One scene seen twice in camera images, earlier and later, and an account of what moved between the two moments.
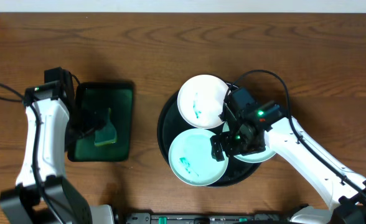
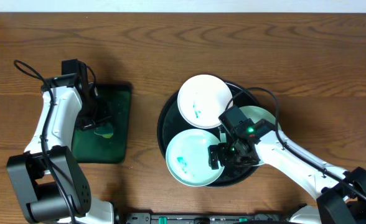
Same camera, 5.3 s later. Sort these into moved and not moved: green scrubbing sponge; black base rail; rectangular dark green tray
Moved: green scrubbing sponge
Not moved: black base rail; rectangular dark green tray
